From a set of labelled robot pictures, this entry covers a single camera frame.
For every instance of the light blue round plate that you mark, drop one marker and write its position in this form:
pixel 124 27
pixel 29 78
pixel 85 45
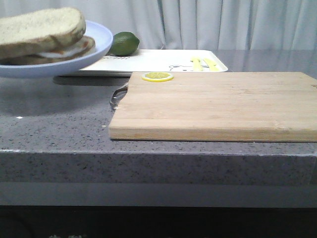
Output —
pixel 103 41

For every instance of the bread slice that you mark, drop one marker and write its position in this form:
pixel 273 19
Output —
pixel 40 31
pixel 35 59

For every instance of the fake fried egg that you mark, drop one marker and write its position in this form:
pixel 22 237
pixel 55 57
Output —
pixel 66 52

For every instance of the white bear tray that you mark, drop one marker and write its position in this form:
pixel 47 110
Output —
pixel 150 60

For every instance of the lemon slice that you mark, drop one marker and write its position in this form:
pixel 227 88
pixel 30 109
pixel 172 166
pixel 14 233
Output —
pixel 157 76

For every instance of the yellow plastic fork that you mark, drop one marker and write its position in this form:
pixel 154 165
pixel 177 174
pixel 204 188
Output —
pixel 196 64

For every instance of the yellow plastic knife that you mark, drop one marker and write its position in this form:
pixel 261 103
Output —
pixel 211 64

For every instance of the green lime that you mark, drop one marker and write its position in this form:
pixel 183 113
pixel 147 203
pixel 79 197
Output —
pixel 124 44

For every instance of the wooden cutting board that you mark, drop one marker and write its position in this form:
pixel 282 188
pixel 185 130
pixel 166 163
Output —
pixel 219 106

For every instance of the grey curtain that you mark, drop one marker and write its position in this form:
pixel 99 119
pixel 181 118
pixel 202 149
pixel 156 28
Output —
pixel 197 24

